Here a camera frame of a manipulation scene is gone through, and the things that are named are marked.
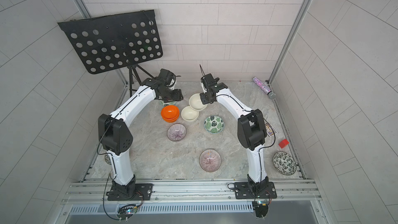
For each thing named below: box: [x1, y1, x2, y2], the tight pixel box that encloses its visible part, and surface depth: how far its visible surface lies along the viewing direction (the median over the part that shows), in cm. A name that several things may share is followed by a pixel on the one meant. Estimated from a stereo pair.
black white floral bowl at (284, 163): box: [272, 151, 297, 176], surface depth 80 cm
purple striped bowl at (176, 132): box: [166, 123, 187, 142], surface depth 91 cm
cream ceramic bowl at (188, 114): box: [180, 105, 200, 122], surface depth 97 cm
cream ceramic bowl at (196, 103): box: [188, 93, 208, 111], surface depth 92 cm
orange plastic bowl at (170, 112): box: [160, 105, 180, 121], surface depth 93 cm
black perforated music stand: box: [57, 9, 164, 98], surface depth 77 cm
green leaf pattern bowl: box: [203, 115, 225, 135], surface depth 94 cm
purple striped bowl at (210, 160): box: [199, 148, 222, 173], surface depth 80 cm
